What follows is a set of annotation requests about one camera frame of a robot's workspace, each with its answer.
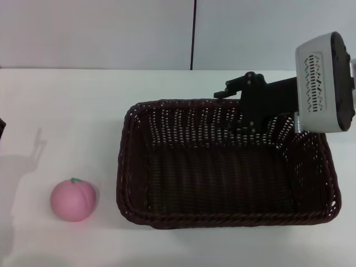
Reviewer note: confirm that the dark brown wicker basket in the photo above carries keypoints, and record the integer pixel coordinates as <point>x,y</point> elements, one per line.
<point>208,180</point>

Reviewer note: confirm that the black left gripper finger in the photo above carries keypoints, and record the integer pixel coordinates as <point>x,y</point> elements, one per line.
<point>2,128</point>

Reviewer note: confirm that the black vertical wall strip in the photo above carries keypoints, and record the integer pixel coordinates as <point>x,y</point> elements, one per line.
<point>193,33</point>

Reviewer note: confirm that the pink toy peach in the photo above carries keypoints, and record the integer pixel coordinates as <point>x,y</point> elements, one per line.
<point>73,200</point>

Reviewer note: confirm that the white vented wrist housing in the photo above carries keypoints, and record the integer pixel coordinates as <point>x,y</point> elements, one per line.
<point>331,83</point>

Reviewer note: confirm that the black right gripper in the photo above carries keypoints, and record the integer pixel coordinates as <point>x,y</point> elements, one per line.
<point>269,97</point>

